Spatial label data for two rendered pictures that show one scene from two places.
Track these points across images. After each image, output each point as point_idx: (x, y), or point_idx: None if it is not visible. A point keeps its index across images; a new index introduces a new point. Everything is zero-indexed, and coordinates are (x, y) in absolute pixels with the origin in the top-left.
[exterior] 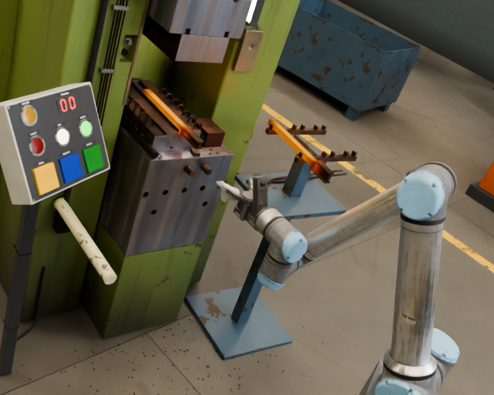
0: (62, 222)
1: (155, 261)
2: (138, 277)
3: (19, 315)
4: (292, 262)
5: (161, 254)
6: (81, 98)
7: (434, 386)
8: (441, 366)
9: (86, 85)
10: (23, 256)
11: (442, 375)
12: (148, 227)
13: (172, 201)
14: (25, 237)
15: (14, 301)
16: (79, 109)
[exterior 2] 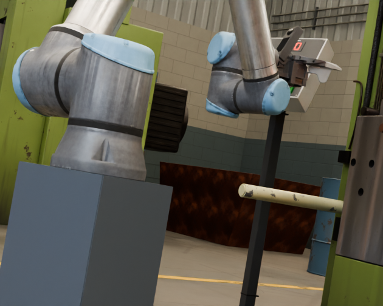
0: (336, 226)
1: (364, 281)
2: (346, 302)
3: (248, 277)
4: (210, 61)
5: (371, 271)
6: (309, 45)
7: (46, 52)
8: (79, 50)
9: (321, 39)
10: (258, 200)
11: (67, 57)
12: (356, 215)
13: (378, 179)
14: (261, 177)
15: (248, 255)
16: (301, 51)
